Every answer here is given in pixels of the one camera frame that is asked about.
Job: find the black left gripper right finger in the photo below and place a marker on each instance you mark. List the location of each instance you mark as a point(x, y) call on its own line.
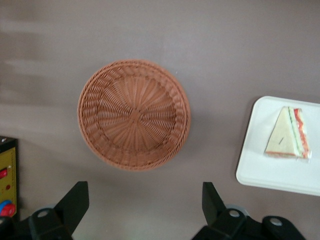
point(220, 222)

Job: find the beige plastic serving tray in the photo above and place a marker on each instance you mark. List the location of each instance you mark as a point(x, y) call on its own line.
point(255, 170)

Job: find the round brown wicker basket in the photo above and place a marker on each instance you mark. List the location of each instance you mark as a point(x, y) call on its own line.
point(135, 117)

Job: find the triangle sandwich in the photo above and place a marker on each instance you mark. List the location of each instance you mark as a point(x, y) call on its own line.
point(282, 135)

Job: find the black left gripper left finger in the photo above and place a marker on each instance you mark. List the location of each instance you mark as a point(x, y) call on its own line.
point(62, 217)

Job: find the black control box yellow panel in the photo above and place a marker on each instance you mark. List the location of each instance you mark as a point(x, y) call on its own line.
point(7, 160)

